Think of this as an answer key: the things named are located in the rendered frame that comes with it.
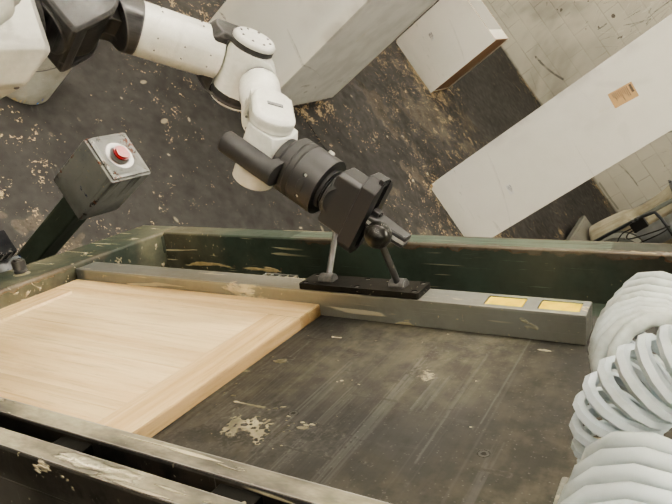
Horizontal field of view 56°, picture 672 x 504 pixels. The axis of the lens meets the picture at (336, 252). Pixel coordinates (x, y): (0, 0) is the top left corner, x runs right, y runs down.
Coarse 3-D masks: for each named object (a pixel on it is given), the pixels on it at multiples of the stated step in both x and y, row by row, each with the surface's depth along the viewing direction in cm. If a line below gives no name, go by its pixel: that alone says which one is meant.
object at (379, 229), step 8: (376, 224) 83; (384, 224) 83; (368, 232) 83; (376, 232) 83; (384, 232) 83; (368, 240) 83; (376, 240) 83; (384, 240) 83; (376, 248) 84; (384, 248) 86; (384, 256) 87; (392, 264) 88; (392, 272) 89; (392, 280) 91; (400, 280) 90
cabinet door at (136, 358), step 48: (96, 288) 117; (144, 288) 114; (0, 336) 98; (48, 336) 96; (96, 336) 94; (144, 336) 92; (192, 336) 90; (240, 336) 87; (288, 336) 89; (0, 384) 81; (48, 384) 79; (96, 384) 78; (144, 384) 76; (192, 384) 74; (144, 432) 66
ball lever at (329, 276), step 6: (336, 234) 98; (336, 240) 98; (330, 246) 98; (336, 246) 98; (330, 252) 98; (330, 258) 97; (330, 264) 97; (330, 270) 97; (324, 276) 96; (330, 276) 96; (336, 276) 97; (330, 282) 96
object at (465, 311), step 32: (192, 288) 109; (224, 288) 105; (256, 288) 102; (288, 288) 98; (384, 320) 91; (416, 320) 88; (448, 320) 86; (480, 320) 84; (512, 320) 81; (544, 320) 79; (576, 320) 77
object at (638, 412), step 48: (624, 384) 27; (0, 432) 57; (48, 432) 58; (96, 432) 56; (576, 432) 29; (0, 480) 57; (48, 480) 53; (96, 480) 49; (144, 480) 48; (192, 480) 49; (240, 480) 47; (288, 480) 46
